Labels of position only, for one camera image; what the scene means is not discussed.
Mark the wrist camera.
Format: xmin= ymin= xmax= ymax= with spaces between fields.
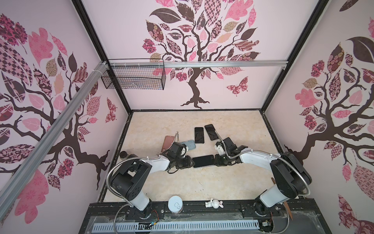
xmin=179 ymin=144 xmax=189 ymax=157
xmin=215 ymin=141 xmax=226 ymax=156

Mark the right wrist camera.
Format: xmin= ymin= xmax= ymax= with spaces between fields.
xmin=215 ymin=141 xmax=226 ymax=156

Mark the black wire basket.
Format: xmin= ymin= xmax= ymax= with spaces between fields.
xmin=101 ymin=58 xmax=166 ymax=90

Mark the brown wooden stick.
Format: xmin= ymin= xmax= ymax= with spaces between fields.
xmin=283 ymin=201 xmax=293 ymax=220

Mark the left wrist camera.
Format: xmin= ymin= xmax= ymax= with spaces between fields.
xmin=179 ymin=144 xmax=189 ymax=157

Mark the upper light blue phone case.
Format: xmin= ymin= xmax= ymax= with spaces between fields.
xmin=181 ymin=140 xmax=196 ymax=151

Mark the black phone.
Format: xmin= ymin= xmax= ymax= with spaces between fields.
xmin=192 ymin=155 xmax=215 ymax=168
xmin=204 ymin=124 xmax=219 ymax=141
xmin=194 ymin=127 xmax=205 ymax=144

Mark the aluminium rail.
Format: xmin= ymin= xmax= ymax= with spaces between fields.
xmin=109 ymin=59 xmax=288 ymax=68
xmin=1 ymin=61 xmax=108 ymax=218

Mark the pink phone case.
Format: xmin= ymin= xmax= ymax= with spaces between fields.
xmin=161 ymin=136 xmax=175 ymax=152

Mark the left aluminium rail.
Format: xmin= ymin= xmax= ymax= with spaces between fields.
xmin=1 ymin=61 xmax=108 ymax=218

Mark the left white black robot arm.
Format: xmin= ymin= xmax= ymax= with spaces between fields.
xmin=105 ymin=132 xmax=196 ymax=212

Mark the dark cylindrical jar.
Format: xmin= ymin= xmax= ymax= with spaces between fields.
xmin=119 ymin=151 xmax=129 ymax=160

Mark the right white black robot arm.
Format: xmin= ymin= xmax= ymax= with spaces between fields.
xmin=215 ymin=138 xmax=312 ymax=213

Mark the white round can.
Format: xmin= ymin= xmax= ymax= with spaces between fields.
xmin=168 ymin=196 xmax=183 ymax=214

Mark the white rabbit figurine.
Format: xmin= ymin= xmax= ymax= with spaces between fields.
xmin=205 ymin=199 xmax=224 ymax=209

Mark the white slotted cable duct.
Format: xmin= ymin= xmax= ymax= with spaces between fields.
xmin=91 ymin=220 xmax=260 ymax=234

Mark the back aluminium rail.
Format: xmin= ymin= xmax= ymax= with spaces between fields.
xmin=109 ymin=59 xmax=288 ymax=68

